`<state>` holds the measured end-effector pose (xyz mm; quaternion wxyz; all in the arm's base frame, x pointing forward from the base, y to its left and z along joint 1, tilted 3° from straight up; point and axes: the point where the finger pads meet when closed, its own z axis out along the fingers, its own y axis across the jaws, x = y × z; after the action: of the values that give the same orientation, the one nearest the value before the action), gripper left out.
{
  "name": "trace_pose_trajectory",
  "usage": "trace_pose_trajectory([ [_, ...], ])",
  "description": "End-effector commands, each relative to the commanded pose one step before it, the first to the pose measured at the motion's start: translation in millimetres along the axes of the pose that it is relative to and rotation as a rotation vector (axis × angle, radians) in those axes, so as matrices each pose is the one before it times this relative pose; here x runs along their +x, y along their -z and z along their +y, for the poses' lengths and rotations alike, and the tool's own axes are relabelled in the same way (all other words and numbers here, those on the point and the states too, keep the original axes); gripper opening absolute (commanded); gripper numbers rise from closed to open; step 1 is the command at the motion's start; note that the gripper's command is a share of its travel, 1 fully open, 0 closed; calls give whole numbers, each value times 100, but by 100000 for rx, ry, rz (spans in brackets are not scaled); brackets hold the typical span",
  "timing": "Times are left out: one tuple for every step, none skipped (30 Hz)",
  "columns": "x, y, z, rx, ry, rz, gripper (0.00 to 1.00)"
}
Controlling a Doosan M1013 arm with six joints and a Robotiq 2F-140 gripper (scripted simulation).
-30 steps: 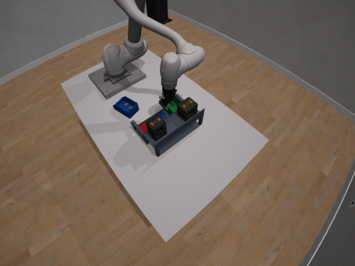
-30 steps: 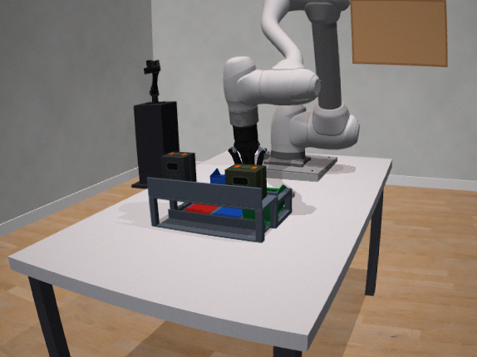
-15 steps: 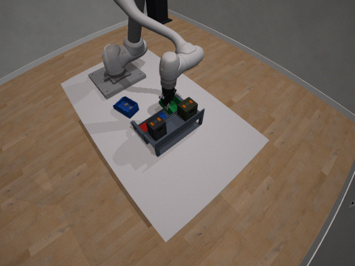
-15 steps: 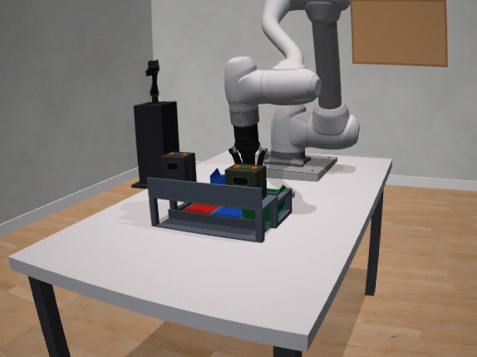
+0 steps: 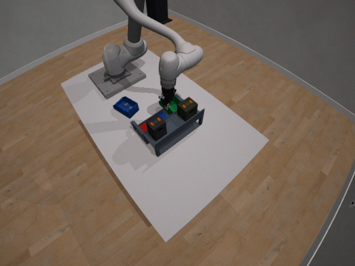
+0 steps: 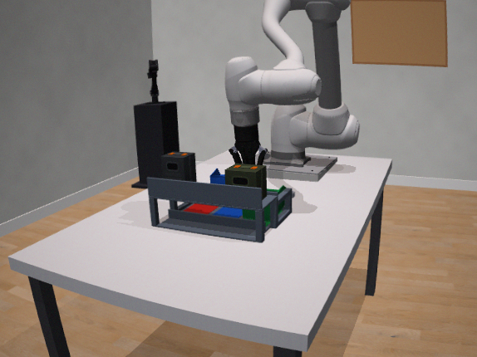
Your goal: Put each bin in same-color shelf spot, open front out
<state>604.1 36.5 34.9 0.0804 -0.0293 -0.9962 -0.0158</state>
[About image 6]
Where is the blue bin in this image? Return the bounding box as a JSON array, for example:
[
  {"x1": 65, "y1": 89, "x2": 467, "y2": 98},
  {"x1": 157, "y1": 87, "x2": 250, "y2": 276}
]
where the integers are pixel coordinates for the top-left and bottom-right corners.
[{"x1": 210, "y1": 169, "x2": 225, "y2": 184}]

